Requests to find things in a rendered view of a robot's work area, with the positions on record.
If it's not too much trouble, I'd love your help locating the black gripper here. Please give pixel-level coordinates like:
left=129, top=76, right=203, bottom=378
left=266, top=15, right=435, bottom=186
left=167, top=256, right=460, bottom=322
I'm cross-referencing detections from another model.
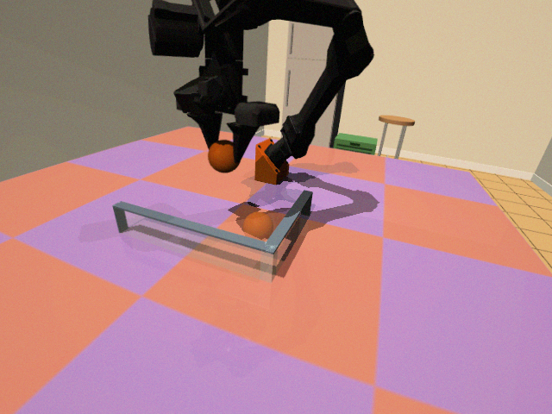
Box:
left=187, top=59, right=279, bottom=163

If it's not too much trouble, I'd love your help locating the clear l-shaped low wall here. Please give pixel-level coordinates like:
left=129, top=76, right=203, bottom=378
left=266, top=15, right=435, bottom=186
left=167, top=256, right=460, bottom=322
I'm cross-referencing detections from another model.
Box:
left=115, top=195, right=312, bottom=283

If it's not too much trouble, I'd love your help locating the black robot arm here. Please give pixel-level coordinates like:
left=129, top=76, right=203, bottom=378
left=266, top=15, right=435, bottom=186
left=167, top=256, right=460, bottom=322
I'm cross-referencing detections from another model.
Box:
left=148, top=0, right=374, bottom=168

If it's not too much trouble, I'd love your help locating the grey l-shaped top rail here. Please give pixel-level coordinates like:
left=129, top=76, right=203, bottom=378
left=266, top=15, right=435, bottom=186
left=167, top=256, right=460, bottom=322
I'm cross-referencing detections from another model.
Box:
left=112, top=190, right=313, bottom=254

